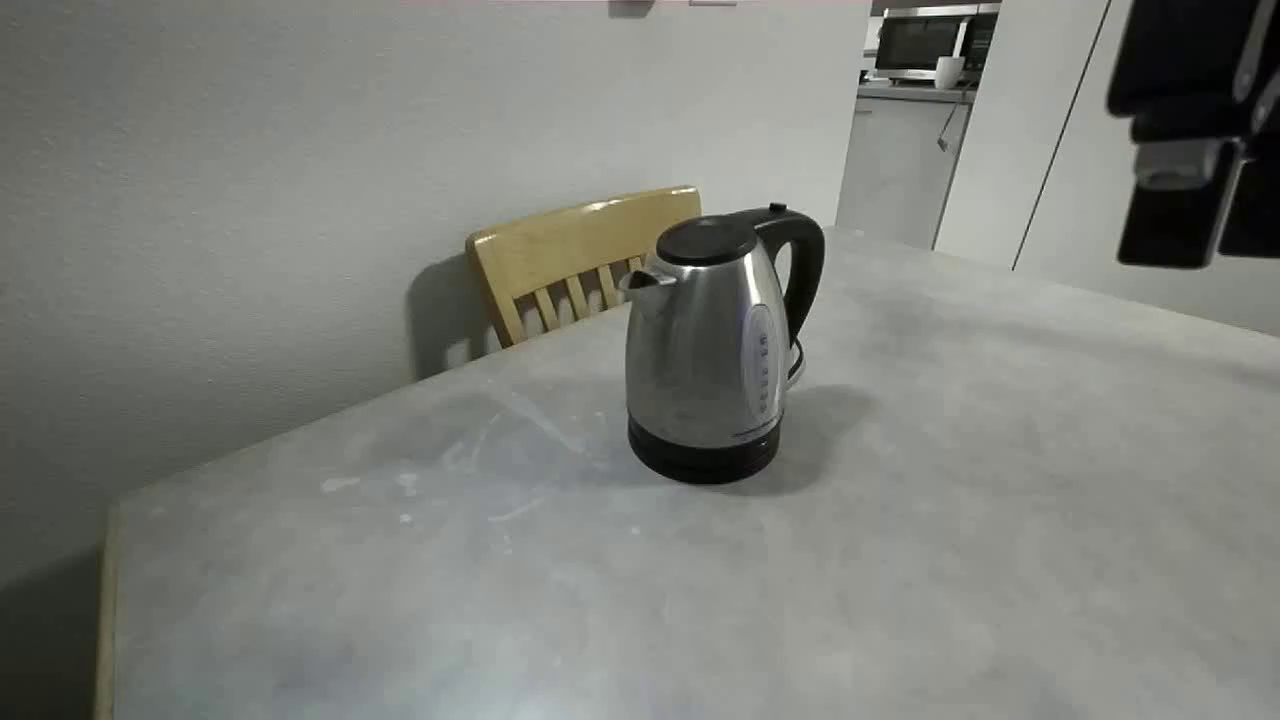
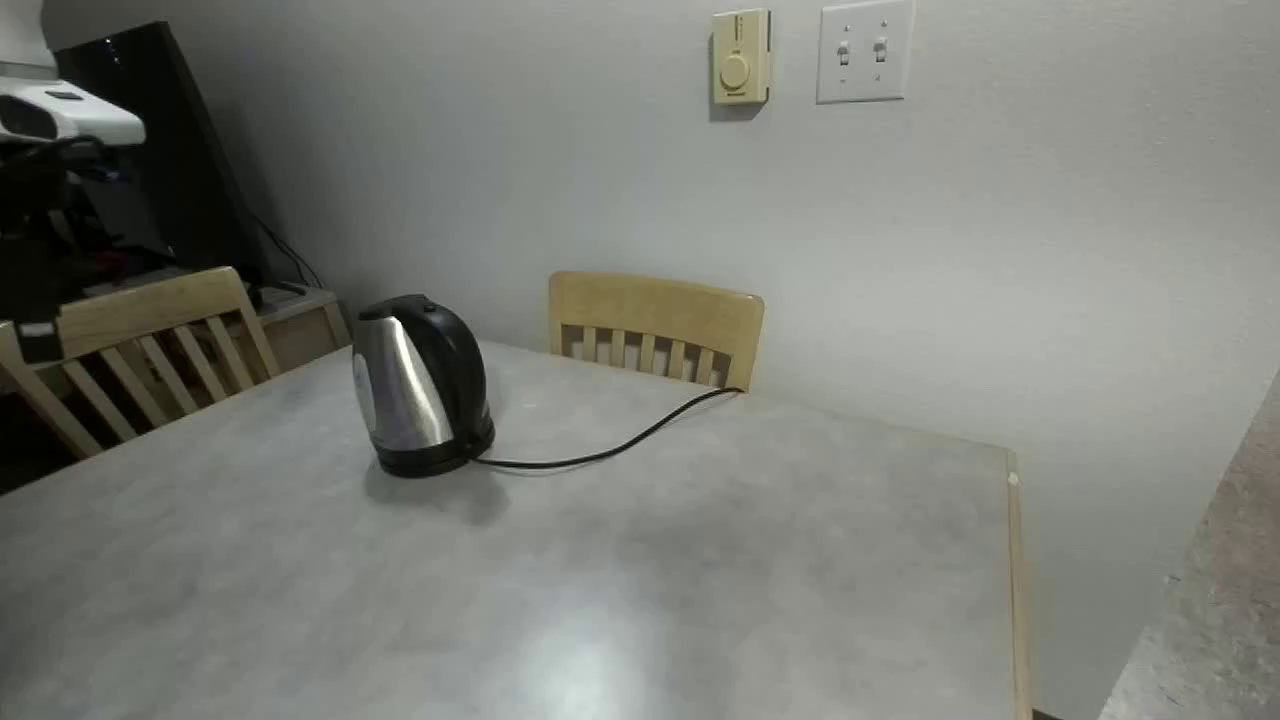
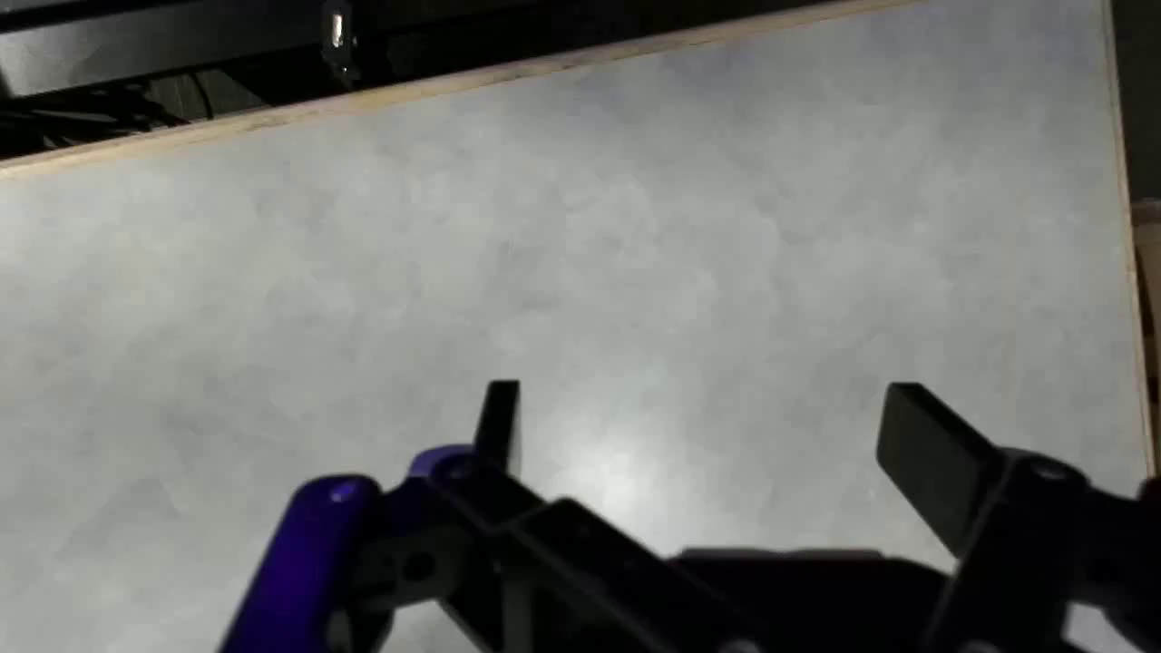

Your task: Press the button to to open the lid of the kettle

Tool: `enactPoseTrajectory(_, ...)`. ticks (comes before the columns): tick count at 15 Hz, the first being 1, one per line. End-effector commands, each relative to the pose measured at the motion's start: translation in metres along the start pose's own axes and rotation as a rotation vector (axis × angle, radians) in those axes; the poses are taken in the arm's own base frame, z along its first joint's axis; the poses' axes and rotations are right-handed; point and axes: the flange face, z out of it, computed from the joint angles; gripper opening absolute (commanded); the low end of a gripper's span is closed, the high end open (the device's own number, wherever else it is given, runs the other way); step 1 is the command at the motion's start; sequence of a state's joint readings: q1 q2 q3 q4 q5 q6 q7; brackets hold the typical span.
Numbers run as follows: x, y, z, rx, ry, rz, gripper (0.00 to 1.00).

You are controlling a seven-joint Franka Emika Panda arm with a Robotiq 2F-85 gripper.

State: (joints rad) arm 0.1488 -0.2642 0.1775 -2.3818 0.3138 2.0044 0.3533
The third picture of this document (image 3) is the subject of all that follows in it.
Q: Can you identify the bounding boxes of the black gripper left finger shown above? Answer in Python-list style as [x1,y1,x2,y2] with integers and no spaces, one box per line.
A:
[222,377,776,653]

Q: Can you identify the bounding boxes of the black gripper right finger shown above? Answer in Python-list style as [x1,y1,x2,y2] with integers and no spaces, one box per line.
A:
[874,382,1161,653]

